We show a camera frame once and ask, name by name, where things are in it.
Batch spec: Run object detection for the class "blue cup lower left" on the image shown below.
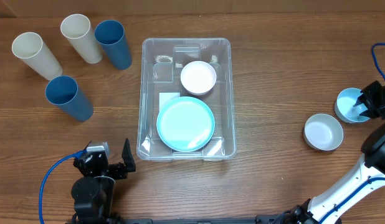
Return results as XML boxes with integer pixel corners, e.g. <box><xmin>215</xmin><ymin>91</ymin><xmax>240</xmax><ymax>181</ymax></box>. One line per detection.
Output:
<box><xmin>45</xmin><ymin>75</ymin><xmax>93</xmax><ymax>121</ymax></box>

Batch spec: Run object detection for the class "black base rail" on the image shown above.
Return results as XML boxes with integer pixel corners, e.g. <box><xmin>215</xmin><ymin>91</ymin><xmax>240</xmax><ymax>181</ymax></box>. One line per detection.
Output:
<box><xmin>122</xmin><ymin>213</ymin><xmax>299</xmax><ymax>224</ymax></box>

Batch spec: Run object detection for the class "blue cup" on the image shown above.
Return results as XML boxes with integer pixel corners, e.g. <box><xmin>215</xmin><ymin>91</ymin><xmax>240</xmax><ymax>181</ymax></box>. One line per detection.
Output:
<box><xmin>94</xmin><ymin>20</ymin><xmax>132</xmax><ymax>70</ymax></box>
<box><xmin>45</xmin><ymin>75</ymin><xmax>93</xmax><ymax>121</ymax></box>

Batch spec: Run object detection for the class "cream cup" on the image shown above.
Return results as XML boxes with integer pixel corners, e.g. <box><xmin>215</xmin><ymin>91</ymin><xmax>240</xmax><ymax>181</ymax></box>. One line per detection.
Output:
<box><xmin>11</xmin><ymin>32</ymin><xmax>63</xmax><ymax>80</ymax></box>
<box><xmin>60</xmin><ymin>14</ymin><xmax>103</xmax><ymax>64</ymax></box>

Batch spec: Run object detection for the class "light blue bowl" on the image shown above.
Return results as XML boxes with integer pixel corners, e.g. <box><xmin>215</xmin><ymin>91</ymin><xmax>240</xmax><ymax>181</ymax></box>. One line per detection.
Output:
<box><xmin>335</xmin><ymin>88</ymin><xmax>369</xmax><ymax>123</ymax></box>

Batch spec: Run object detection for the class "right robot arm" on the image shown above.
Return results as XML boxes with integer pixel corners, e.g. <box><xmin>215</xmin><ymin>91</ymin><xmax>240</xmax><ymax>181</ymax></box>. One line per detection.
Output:
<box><xmin>273</xmin><ymin>81</ymin><xmax>385</xmax><ymax>223</ymax></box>

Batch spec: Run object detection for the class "light blue plate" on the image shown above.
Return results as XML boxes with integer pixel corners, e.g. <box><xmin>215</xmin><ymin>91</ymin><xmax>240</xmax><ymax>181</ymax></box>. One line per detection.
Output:
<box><xmin>156</xmin><ymin>96</ymin><xmax>216</xmax><ymax>152</ymax></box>

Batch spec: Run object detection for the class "blue cup top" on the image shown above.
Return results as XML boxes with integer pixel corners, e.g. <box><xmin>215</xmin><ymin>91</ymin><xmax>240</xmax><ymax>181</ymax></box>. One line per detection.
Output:
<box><xmin>94</xmin><ymin>20</ymin><xmax>132</xmax><ymax>70</ymax></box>

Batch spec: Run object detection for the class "pink bowl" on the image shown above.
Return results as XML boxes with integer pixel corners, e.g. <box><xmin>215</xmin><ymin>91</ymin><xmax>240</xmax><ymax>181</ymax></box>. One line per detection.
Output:
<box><xmin>181</xmin><ymin>61</ymin><xmax>217</xmax><ymax>95</ymax></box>

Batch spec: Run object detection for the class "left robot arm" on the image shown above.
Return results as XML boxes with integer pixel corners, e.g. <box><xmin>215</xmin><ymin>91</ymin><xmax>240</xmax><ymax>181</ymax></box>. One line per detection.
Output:
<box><xmin>71</xmin><ymin>140</ymin><xmax>136</xmax><ymax>224</ymax></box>

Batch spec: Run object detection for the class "grey bowl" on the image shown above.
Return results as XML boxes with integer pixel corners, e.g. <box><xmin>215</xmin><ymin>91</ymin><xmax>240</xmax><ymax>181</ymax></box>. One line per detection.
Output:
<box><xmin>303</xmin><ymin>113</ymin><xmax>344</xmax><ymax>152</ymax></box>

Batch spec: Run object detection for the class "clear plastic storage bin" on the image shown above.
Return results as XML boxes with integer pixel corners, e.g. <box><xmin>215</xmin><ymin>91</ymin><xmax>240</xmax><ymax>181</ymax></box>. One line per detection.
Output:
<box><xmin>136</xmin><ymin>38</ymin><xmax>237</xmax><ymax>161</ymax></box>

